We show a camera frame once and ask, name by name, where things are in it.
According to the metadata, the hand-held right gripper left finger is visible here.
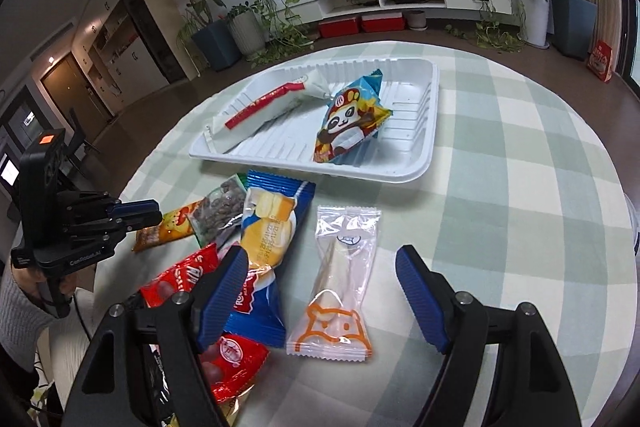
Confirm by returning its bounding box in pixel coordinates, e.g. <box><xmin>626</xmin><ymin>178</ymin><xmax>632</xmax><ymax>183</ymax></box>
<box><xmin>60</xmin><ymin>246</ymin><xmax>251</xmax><ymax>427</ymax></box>

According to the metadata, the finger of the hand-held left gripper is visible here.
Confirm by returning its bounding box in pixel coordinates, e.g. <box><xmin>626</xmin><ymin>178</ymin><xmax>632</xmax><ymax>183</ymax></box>
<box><xmin>62</xmin><ymin>219</ymin><xmax>126</xmax><ymax>249</ymax></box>
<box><xmin>59</xmin><ymin>191</ymin><xmax>162</xmax><ymax>228</ymax></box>

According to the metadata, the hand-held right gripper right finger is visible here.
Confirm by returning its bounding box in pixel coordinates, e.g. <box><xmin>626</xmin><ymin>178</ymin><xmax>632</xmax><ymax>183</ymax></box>
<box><xmin>395</xmin><ymin>246</ymin><xmax>583</xmax><ymax>427</ymax></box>

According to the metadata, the orange snack packet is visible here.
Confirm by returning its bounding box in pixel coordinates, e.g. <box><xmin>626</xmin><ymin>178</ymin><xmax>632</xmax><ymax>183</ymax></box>
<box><xmin>131</xmin><ymin>202</ymin><xmax>201</xmax><ymax>254</ymax></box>

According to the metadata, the red snack packet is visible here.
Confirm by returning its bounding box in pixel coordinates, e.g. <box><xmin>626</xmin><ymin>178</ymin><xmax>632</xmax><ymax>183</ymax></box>
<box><xmin>197</xmin><ymin>332</ymin><xmax>271</xmax><ymax>408</ymax></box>
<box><xmin>139</xmin><ymin>243</ymin><xmax>223</xmax><ymax>310</ymax></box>

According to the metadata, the sunflower seed packet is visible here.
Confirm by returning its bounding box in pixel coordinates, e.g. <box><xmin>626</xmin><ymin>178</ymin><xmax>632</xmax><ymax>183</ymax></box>
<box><xmin>189</xmin><ymin>174</ymin><xmax>249</xmax><ymax>250</ymax></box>

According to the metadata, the blue cake snack packet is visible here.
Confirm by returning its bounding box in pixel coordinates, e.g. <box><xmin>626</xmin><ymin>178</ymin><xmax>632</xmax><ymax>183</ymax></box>
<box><xmin>222</xmin><ymin>170</ymin><xmax>317</xmax><ymax>349</ymax></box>

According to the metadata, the clear packet orange bear print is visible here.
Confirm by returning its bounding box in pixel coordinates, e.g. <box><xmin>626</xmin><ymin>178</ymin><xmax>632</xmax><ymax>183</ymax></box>
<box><xmin>286</xmin><ymin>204</ymin><xmax>382</xmax><ymax>363</ymax></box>

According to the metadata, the black snack packet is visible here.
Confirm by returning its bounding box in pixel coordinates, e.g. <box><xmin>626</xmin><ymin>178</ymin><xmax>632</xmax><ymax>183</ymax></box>
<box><xmin>125</xmin><ymin>294</ymin><xmax>173</xmax><ymax>418</ymax></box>

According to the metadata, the white plastic tray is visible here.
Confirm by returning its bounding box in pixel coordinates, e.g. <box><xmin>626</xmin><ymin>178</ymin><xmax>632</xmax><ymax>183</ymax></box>
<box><xmin>189</xmin><ymin>57</ymin><xmax>441</xmax><ymax>184</ymax></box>

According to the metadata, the person's left forearm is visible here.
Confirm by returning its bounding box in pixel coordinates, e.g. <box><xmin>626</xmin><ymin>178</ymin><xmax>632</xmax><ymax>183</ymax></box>
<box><xmin>0</xmin><ymin>277</ymin><xmax>57</xmax><ymax>375</ymax></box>

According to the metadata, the person's left hand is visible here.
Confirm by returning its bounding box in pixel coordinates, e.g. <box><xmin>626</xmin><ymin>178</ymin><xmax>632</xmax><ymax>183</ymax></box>
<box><xmin>9</xmin><ymin>267</ymin><xmax>48</xmax><ymax>305</ymax></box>

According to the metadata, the wooden entrance door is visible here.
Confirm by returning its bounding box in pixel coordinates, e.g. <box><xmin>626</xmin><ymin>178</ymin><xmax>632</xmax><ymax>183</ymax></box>
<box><xmin>40</xmin><ymin>56</ymin><xmax>112</xmax><ymax>128</ymax></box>

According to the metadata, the white red-striped snack packet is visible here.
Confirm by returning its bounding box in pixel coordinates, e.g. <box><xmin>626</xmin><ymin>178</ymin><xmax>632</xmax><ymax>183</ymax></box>
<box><xmin>202</xmin><ymin>68</ymin><xmax>333</xmax><ymax>155</ymax></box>

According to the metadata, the white kitchen cabinet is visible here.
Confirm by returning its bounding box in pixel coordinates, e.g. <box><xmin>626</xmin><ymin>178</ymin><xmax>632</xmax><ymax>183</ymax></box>
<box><xmin>75</xmin><ymin>0</ymin><xmax>171</xmax><ymax>112</ymax></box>

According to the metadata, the green checked tablecloth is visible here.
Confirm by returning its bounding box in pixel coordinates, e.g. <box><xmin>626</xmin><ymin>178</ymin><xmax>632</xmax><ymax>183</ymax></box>
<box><xmin>37</xmin><ymin>42</ymin><xmax>626</xmax><ymax>427</ymax></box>

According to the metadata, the tall plant in blue planter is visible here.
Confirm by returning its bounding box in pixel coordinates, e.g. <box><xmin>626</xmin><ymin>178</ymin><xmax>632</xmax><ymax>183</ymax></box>
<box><xmin>152</xmin><ymin>0</ymin><xmax>242</xmax><ymax>72</ymax></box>

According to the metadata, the panda print snack packet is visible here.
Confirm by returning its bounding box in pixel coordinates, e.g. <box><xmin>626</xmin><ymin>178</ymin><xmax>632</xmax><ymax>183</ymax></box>
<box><xmin>312</xmin><ymin>69</ymin><xmax>393</xmax><ymax>165</ymax></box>

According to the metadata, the plant in white ribbed pot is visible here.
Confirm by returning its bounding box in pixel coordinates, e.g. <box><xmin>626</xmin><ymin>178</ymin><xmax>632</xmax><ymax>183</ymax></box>
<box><xmin>226</xmin><ymin>1</ymin><xmax>268</xmax><ymax>58</ymax></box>

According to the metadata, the red storage box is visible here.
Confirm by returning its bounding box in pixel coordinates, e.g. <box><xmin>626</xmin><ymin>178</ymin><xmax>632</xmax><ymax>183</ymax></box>
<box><xmin>318</xmin><ymin>18</ymin><xmax>362</xmax><ymax>39</ymax></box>
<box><xmin>361</xmin><ymin>13</ymin><xmax>406</xmax><ymax>32</ymax></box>

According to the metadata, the red paper bag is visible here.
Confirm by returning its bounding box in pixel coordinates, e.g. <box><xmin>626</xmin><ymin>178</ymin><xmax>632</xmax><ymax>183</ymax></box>
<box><xmin>586</xmin><ymin>39</ymin><xmax>615</xmax><ymax>84</ymax></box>

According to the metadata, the bushy plant in white pot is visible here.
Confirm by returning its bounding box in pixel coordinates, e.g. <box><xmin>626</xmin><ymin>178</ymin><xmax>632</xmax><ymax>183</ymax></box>
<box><xmin>504</xmin><ymin>0</ymin><xmax>552</xmax><ymax>48</ymax></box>

